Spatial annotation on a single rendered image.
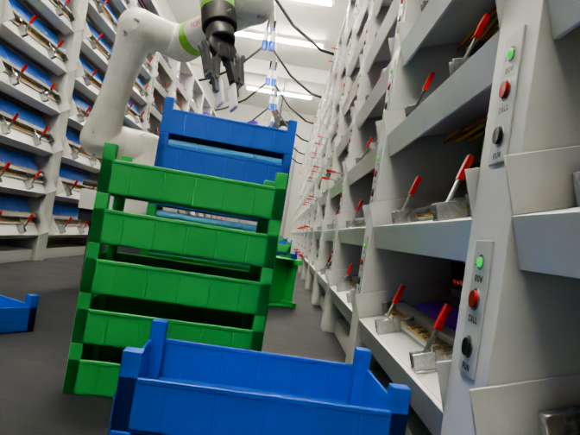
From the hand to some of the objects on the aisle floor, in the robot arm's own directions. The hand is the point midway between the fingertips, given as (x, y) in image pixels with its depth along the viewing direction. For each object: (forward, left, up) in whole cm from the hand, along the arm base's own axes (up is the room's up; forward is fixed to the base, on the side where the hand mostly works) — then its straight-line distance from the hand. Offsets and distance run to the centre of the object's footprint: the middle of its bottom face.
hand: (226, 95), depth 137 cm
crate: (-51, +7, -62) cm, 80 cm away
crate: (+47, +80, -59) cm, 110 cm away
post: (+64, +35, -60) cm, 94 cm away
